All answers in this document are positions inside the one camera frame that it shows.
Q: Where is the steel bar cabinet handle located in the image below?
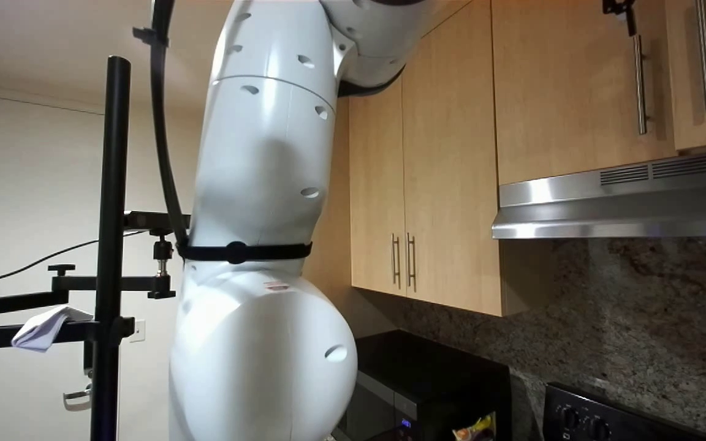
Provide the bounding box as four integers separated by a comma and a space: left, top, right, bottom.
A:
691, 0, 706, 114
629, 28, 653, 136
389, 230, 404, 289
404, 230, 419, 293

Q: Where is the stainless steel range hood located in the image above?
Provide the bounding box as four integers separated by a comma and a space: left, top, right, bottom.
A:
488, 145, 706, 243

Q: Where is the black microwave oven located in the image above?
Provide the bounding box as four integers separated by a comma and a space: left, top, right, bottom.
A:
343, 328, 516, 441

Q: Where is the black electric stove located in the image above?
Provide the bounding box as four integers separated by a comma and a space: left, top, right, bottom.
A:
541, 379, 706, 441

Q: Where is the yellow snack bag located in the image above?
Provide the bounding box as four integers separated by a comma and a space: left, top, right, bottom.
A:
450, 408, 501, 441

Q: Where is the white crumpled paper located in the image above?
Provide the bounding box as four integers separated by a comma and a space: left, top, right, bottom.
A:
10, 303, 96, 354

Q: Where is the black arm strap band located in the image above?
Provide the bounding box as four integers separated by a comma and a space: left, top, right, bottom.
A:
180, 238, 316, 267

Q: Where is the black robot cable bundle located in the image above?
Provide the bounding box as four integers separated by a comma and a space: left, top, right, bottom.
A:
130, 0, 195, 254

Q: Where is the black stand bracket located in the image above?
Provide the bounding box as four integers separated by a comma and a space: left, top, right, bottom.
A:
121, 205, 195, 239

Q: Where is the black camera stand pole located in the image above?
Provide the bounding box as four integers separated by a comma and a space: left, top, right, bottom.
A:
89, 54, 136, 441

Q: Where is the thin black wire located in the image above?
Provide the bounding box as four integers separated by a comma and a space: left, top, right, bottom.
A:
0, 234, 103, 293

